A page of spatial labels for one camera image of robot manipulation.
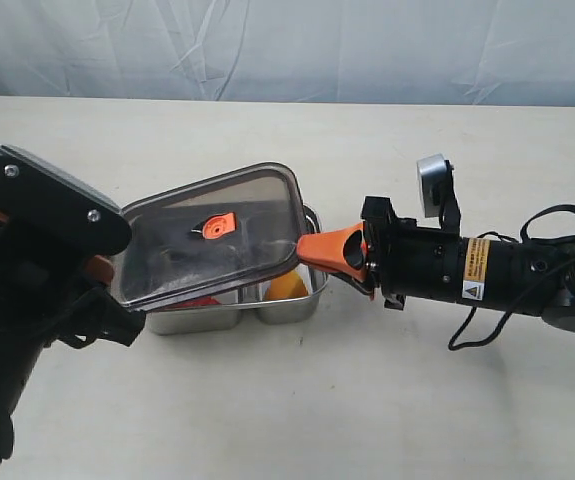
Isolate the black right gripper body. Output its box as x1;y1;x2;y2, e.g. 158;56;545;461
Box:
361;196;467;309

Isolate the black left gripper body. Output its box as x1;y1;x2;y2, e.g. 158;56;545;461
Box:
0;217;145;350

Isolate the yellow toy cheese wedge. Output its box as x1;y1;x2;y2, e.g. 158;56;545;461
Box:
263;270;309;301

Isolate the dark transparent lunch box lid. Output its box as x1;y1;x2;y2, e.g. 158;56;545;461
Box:
110;162;308;312

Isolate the red toy sausage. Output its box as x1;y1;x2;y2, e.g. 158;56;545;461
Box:
172;296;221;309

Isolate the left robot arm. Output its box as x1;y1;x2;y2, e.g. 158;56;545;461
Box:
0;212;145;464

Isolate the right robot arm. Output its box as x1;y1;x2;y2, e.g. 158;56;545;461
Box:
296;196;575;339

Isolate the steel two-compartment lunch box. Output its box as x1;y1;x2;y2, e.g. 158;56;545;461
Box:
139;200;327;335

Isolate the light blue backdrop cloth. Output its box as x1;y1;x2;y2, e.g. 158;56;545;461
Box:
0;1;575;106

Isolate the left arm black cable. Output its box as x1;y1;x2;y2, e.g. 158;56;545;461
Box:
0;192;113;351

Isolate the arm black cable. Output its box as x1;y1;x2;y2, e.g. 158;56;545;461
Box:
0;192;113;351
447;202;575;352

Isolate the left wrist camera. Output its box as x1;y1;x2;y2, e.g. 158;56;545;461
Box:
0;144;132;256

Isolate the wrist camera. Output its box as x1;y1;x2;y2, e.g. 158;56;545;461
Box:
0;144;132;256
416;154;452;218

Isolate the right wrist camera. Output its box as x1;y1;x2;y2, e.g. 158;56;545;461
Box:
416;154;452;218

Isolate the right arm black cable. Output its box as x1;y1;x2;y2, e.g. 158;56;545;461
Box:
447;202;575;352

